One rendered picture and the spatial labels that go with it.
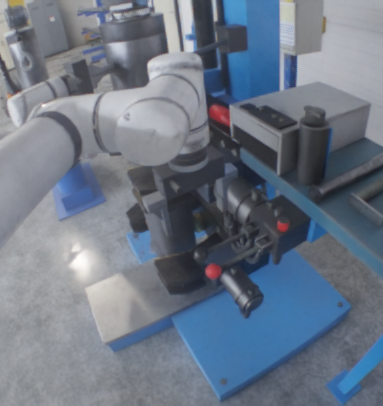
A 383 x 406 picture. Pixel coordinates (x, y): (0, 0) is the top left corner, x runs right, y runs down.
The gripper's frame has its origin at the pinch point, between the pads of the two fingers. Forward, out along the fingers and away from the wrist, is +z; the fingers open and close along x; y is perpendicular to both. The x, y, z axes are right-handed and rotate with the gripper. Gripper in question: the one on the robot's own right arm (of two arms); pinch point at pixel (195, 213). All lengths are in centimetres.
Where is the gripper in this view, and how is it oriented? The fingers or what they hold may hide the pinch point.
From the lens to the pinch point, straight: 67.2
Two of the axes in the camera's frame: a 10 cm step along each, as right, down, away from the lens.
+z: 1.1, 7.6, 6.4
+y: 4.6, 5.4, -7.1
